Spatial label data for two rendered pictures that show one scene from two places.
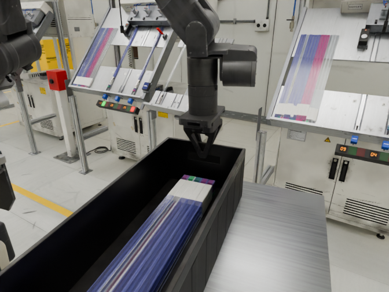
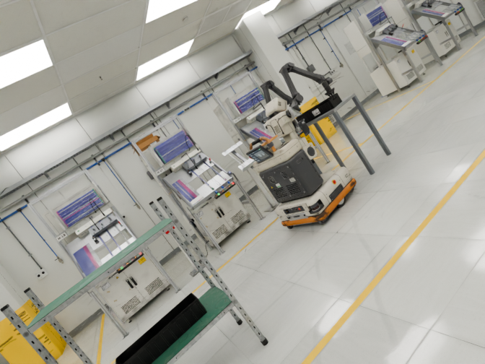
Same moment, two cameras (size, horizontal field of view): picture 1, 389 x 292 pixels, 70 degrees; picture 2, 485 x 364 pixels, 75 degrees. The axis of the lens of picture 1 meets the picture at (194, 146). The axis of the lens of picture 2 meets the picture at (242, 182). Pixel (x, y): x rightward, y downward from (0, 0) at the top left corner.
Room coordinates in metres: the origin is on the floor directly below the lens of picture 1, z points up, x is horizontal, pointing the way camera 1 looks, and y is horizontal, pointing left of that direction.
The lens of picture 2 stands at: (-1.02, 3.67, 1.13)
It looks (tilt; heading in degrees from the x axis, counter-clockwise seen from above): 7 degrees down; 308
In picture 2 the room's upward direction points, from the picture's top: 35 degrees counter-clockwise
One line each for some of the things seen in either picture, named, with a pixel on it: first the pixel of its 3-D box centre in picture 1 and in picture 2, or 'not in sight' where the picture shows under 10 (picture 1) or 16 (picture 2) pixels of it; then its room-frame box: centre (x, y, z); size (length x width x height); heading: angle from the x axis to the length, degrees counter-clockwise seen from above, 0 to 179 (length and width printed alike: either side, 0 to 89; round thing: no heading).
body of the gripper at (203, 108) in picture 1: (202, 102); not in sight; (0.53, -0.02, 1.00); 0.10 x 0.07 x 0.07; 159
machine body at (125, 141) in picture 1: (162, 123); (216, 217); (2.37, 0.28, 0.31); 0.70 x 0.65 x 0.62; 60
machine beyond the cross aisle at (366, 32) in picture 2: not in sight; (382, 46); (-0.15, -4.03, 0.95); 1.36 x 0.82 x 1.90; 150
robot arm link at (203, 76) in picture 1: (205, 70); not in sight; (0.53, -0.02, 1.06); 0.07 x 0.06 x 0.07; 77
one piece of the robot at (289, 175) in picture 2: not in sight; (286, 167); (0.57, 0.87, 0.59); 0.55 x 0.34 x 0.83; 159
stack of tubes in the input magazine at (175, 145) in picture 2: not in sight; (173, 146); (2.24, 0.29, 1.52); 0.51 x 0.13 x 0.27; 60
